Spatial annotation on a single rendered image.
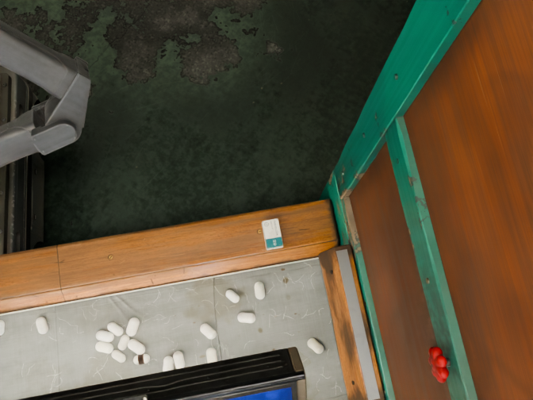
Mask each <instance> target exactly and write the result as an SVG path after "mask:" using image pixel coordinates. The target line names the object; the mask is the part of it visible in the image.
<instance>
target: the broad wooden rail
mask: <svg viewBox="0 0 533 400"><path fill-rule="evenodd" d="M276 218H278V221H279V225H280V230H281V235H282V242H283V248H276V249H271V250H267V248H266V243H265V239H264V235H263V227H262V221H266V220H271V219H276ZM337 246H340V244H339V233H338V229H337V225H336V219H335V215H334V211H333V207H332V201H331V200H330V199H324V200H319V201H314V202H305V203H300V204H295V205H290V206H282V207H277V208H272V209H267V210H258V211H253V212H249V213H240V214H235V215H230V216H225V217H216V218H212V219H207V220H202V221H193V222H188V223H183V224H179V225H170V226H165V227H160V228H155V229H146V230H142V231H137V232H132V233H123V234H118V235H113V236H109V237H100V238H95V239H90V240H81V241H77V242H72V243H67V244H58V245H53V246H48V247H44V248H35V249H30V250H25V251H20V252H12V253H7V254H2V255H0V314H2V313H10V312H15V311H19V310H28V309H32V308H37V307H42V306H50V305H55V304H60V303H64V302H73V301H77V300H82V299H86V298H95V297H99V296H104V295H108V294H117V293H121V292H126V291H131V290H139V289H144V288H149V287H157V286H162V285H166V284H171V283H179V282H184V281H188V280H193V279H201V278H206V277H210V276H215V275H223V274H228V273H233V272H238V271H246V270H251V269H255V268H260V267H268V266H273V265H277V264H282V263H290V262H295V261H299V260H308V259H312V258H317V257H318V255H319V254H320V253H321V252H324V251H326V250H328V249H330V248H334V247H337Z"/></svg>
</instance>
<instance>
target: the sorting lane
mask: <svg viewBox="0 0 533 400"><path fill-rule="evenodd" d="M257 282H262V283H263V285H264V289H265V297H264V298H263V299H257V298H256V296H255V284H256V283H257ZM227 290H233V291H234V292H235V293H236V294H238V295H239V297H240V300H239V301H238V302H236V303H234V302H232V301H231V300H230V299H228V298H227V297H226V292H227ZM242 312H244V313H253V314H254V315H255V321H254V322H253V323H245V322H239V321H238V318H237V317H238V314H239V313H242ZM38 317H44V318H45V319H46V322H47V325H48V331H47V332H46V333H45V334H40V333H39V332H38V329H37V327H36V320H37V318H38ZM133 317H136V318H137V319H138V320H139V322H140V324H139V327H138V330H137V332H136V334H135V335H134V336H132V337H131V336H129V340H131V339H136V340H138V341H139V342H140V343H141V344H143V345H144V347H145V352H144V353H143V354H148V355H149V356H150V360H149V362H148V363H145V364H141V365H137V364H134V362H133V359H134V357H135V356H138V354H136V353H135V352H134V351H133V350H131V349H129V348H128V345H127V347H126V349H125V350H120V349H119V348H118V344H119V342H120V339H121V337H122V336H124V335H128V334H127V333H126V329H127V326H128V323H129V320H130V319H131V318H133ZM0 320H3V321H4V322H5V328H4V333H3V334H2V335H1V336H0V400H17V399H21V398H29V397H33V396H37V395H42V394H50V393H54V392H58V391H63V390H70V389H75V388H79V387H87V386H91V385H95V384H100V383H107V382H112V381H117V380H121V379H128V378H133V377H137V376H142V375H150V374H154V373H158V372H162V371H163V360H164V358H165V357H166V356H171V357H172V358H173V355H174V353H175V352H177V351H180V352H182V354H183V358H184V361H185V367H191V366H195V365H199V364H204V363H207V356H206V351H207V349H208V348H215V349H216V351H217V361H221V360H228V359H232V358H237V357H241V356H249V355H254V354H258V353H262V352H270V351H274V350H279V349H283V348H291V347H296V348H297V350H298V352H299V355H300V357H301V362H302V364H303V367H304V369H305V376H306V389H307V399H306V400H348V398H347V391H346V387H345V383H344V379H343V372H342V368H341V364H340V360H339V353H338V348H337V343H336V336H335V332H334V327H333V321H332V316H331V311H330V307H329V303H328V296H327V292H326V288H325V285H324V278H323V274H322V270H321V266H320V261H319V257H317V258H312V259H308V260H299V261H295V262H290V263H282V264H277V265H273V266H268V267H260V268H255V269H251V270H246V271H238V272H233V273H228V274H223V275H215V276H210V277H206V278H201V279H193V280H188V281H184V282H179V283H171V284H166V285H162V286H157V287H149V288H144V289H139V290H131V291H126V292H121V293H117V294H108V295H104V296H99V297H95V298H86V299H82V300H77V301H73V302H64V303H60V304H55V305H50V306H42V307H37V308H32V309H28V310H19V311H15V312H10V313H2V314H0ZM110 322H115V323H116V324H118V325H119V326H120V327H121V328H122V329H123V333H122V334H121V335H120V336H116V335H114V334H113V335H114V338H113V341H111V342H109V343H111V344H112V345H113V351H114V350H118V351H120V352H122V353H123V354H125V356H126V360H125V362H123V363H120V362H118V361H117V360H115V359H114V358H113V357H112V352H111V353H104V352H98V351H97V350H96V348H95V345H96V343H98V342H99V341H100V340H98V339H97V338H96V333H97V332H98V331H100V330H104V331H107V332H110V331H109V330H108V328H107V326H108V324H109V323H110ZM203 324H208V325H210V326H211V327H212V328H213V329H214V330H215V331H216V333H217V335H216V337H215V338H214V339H209V338H208V337H206V336H205V335H204V334H203V333H202V332H201V330H200V328H201V325H203ZM311 338H314V339H316V340H317V341H318V342H319V343H320V344H322V345H323V347H324V350H323V352H322V353H320V354H317V353H315V352H314V351H313V350H312V349H311V348H310V347H309V346H308V340H309V339H311ZM173 359H174V358H173Z"/></svg>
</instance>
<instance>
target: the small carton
mask: <svg viewBox="0 0 533 400"><path fill-rule="evenodd" d="M262 227H263V235H264V239H265V243H266V250H271V249H276V248H283V242H282V235H281V230H280V225H279V221H278V218H276V219H271V220H266V221H262Z"/></svg>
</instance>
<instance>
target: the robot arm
mask: <svg viewBox="0 0 533 400"><path fill-rule="evenodd" d="M0 65H1V66H3V67H5V68H7V69H9V70H11V71H13V72H14V73H16V74H18V75H20V76H22V77H24V78H26V79H27V80H29V81H31V82H33V83H35V84H36V85H38V86H40V87H42V88H43V89H44V90H46V91H47V92H48V93H49V94H51V96H50V98H49V99H48V100H47V101H44V102H42V103H39V104H37V105H35V106H32V109H31V110H30V111H27V112H25V113H23V114H22V115H21V116H20V117H18V118H16V119H14V120H12V121H10V122H8V123H6V124H4V125H2V126H0V167H3V166H5V165H7V164H9V163H12V162H13V161H16V160H19V159H21V158H23V157H26V156H29V155H32V154H34V153H37V152H40V153H41V154H43V155H44V156H45V155H47V154H48V153H51V152H54V151H55V150H58V149H60V148H62V147H65V146H67V145H69V144H72V143H74V142H76V141H77V139H79V137H80V136H81V133H82V128H84V123H85V118H86V109H87V103H88V98H89V93H90V84H91V80H90V75H89V71H88V63H87V62H86V61H85V60H83V59H81V58H79V57H77V56H76V57H75V58H74V59H72V58H71V57H70V56H67V55H65V54H63V53H59V52H57V51H55V50H53V49H51V48H49V47H47V46H45V45H43V44H42V43H40V42H38V41H36V40H34V39H33V38H31V37H29V36H27V35H25V34H24V33H22V32H20V31H18V30H17V29H15V28H13V27H11V26H10V25H7V24H6V23H5V22H3V21H0Z"/></svg>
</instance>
